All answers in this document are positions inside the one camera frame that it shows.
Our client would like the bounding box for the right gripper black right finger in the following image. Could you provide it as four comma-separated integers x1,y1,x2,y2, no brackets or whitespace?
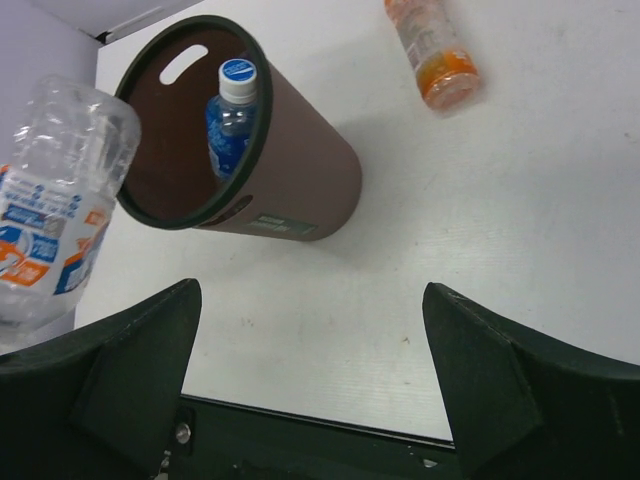
422,283,639,479

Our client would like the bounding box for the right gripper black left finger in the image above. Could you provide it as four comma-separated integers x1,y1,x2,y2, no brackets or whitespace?
1,279,202,479

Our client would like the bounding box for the white blue label plastic bottle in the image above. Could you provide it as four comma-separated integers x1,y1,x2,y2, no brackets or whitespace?
1,75,142,353

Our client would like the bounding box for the blue label clear plastic bottle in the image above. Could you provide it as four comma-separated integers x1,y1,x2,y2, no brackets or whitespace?
205,58,258,182

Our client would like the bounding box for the orange label plastic bottle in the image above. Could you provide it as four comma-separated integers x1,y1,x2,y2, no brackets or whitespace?
384,0,481,113

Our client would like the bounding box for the brown plastic waste bin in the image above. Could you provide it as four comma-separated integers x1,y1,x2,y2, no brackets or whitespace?
116,15,362,241

